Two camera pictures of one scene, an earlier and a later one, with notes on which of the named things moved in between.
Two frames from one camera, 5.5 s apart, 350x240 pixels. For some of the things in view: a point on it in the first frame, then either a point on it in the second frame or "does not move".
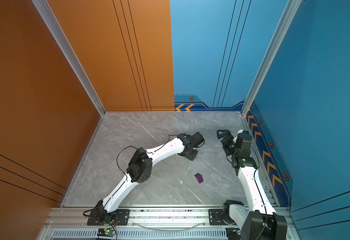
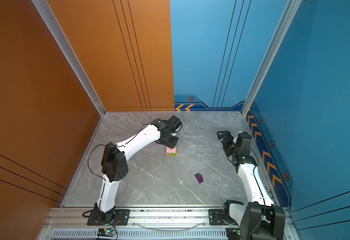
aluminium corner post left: x=50 y=18 does not move
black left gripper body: x=192 y=155 -> x=171 y=141
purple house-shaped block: x=199 y=177 does not move
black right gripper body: x=229 y=146 does not move
